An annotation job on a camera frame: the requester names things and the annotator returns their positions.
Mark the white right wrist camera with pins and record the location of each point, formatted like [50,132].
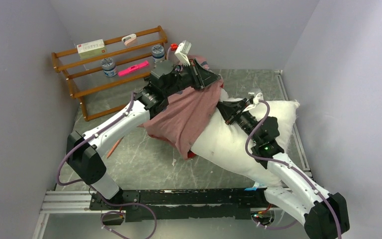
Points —
[254,99]

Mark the pink highlighter marker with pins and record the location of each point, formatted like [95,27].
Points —
[133,68]

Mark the wooden shelf rack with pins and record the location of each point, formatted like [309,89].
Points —
[102,73]

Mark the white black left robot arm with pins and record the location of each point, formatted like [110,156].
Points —
[84,151]

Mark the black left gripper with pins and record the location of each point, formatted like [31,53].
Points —
[201,77]

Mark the white pillow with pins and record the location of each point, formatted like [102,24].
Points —
[223,144]

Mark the blue white jar right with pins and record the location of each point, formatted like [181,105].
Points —
[158,53]

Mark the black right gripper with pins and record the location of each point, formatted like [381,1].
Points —
[228,109]

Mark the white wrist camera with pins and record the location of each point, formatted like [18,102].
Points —
[254,99]
[182,52]

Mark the pink red patterned pillowcase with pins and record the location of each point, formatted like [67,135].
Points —
[185,118]

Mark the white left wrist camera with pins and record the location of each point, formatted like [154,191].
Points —
[182,52]

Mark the orange pencil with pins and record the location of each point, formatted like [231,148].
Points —
[111,151]

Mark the blue white jar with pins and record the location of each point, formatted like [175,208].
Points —
[109,67]
[158,53]

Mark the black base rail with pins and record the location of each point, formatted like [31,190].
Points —
[138,205]

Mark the blue white pillow tag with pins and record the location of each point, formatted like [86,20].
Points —
[255,187]

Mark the blue white jar left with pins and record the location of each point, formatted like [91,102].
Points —
[109,67]

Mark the pink white tape dispenser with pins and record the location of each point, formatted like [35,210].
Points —
[129,39]

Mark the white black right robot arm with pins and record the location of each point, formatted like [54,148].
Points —
[322,214]

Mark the aluminium frame rail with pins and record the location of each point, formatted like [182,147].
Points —
[78,202]

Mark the white green box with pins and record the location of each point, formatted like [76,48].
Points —
[91,49]

